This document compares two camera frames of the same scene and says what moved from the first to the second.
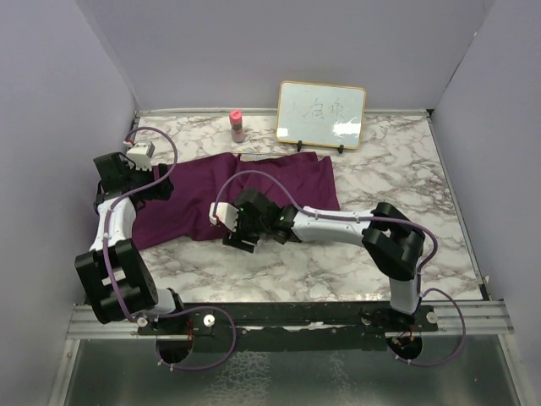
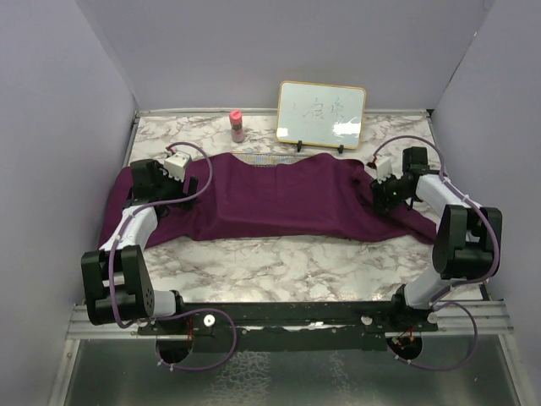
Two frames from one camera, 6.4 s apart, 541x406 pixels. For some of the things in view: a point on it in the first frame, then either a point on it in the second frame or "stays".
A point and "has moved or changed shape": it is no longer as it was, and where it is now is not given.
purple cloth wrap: x=295 y=179 has moved or changed shape
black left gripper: x=160 y=190 -> x=192 y=183
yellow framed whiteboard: x=320 y=114 stays
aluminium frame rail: x=478 y=317 stays
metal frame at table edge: x=292 y=327 stays
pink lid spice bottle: x=236 y=119 stays
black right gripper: x=237 y=241 -> x=379 y=200
